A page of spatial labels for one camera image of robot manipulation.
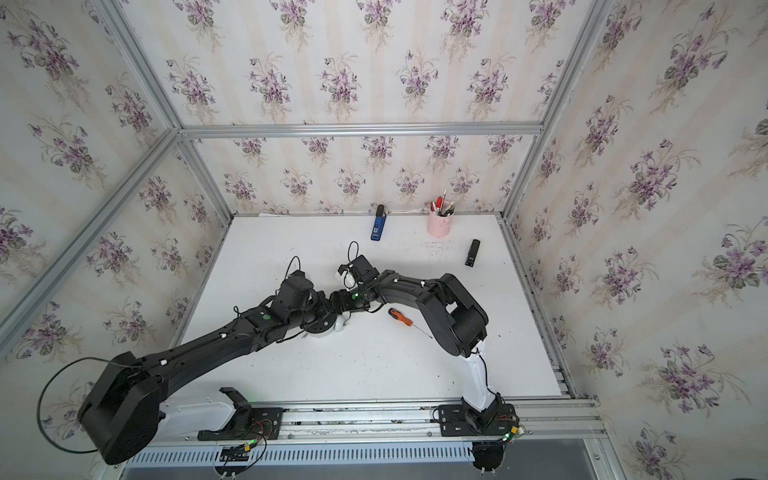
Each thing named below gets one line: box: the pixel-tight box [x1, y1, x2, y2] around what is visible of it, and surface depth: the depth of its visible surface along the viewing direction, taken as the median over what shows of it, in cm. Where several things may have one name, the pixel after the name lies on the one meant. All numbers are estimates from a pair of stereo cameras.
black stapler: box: [465, 239, 481, 268], surface depth 107 cm
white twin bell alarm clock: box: [304, 310, 350, 338], surface depth 88 cm
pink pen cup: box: [427, 210, 455, 238], surface depth 112 cm
